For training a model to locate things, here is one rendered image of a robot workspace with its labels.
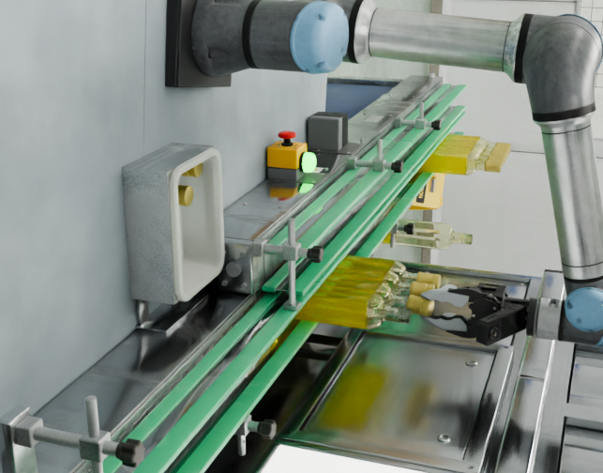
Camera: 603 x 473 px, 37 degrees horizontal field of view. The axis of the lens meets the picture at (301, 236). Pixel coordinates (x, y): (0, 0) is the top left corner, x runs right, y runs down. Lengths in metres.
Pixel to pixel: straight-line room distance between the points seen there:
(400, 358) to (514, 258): 6.11
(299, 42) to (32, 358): 0.64
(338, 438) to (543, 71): 0.67
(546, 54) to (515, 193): 6.28
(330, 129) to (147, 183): 0.88
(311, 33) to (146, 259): 0.45
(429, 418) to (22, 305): 0.74
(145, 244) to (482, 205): 6.45
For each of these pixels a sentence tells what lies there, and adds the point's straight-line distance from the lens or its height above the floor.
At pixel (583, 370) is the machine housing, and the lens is 1.92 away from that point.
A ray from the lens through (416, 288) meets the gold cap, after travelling 1.78.
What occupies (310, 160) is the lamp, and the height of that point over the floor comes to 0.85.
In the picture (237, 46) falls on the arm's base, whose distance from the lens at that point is 1.53.
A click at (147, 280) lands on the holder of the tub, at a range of 1.46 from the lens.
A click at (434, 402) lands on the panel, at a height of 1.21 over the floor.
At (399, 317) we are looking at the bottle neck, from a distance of 1.68.
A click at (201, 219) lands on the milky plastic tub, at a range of 1.56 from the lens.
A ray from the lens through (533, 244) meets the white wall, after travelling 7.82.
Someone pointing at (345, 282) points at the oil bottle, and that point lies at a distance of 1.75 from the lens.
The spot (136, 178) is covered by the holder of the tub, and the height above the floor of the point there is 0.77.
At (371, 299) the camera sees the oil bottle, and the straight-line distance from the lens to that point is 1.68.
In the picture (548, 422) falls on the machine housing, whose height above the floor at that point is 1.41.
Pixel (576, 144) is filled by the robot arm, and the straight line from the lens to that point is 1.45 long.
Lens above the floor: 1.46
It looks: 18 degrees down
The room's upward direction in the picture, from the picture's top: 96 degrees clockwise
